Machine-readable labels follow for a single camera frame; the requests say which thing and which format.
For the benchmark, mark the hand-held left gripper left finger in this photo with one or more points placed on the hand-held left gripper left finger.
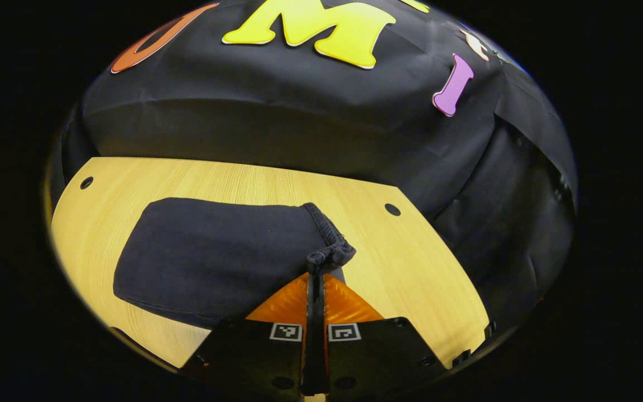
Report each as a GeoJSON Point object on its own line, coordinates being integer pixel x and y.
{"type": "Point", "coordinates": [254, 354]}

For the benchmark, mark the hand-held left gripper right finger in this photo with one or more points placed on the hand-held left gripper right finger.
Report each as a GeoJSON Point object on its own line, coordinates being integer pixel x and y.
{"type": "Point", "coordinates": [377, 354]}

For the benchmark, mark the dark jeans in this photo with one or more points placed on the dark jeans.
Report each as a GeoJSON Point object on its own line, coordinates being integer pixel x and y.
{"type": "Point", "coordinates": [215, 257]}

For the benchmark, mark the black backdrop cloth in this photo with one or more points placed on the black backdrop cloth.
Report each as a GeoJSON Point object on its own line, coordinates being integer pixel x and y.
{"type": "Point", "coordinates": [299, 123]}

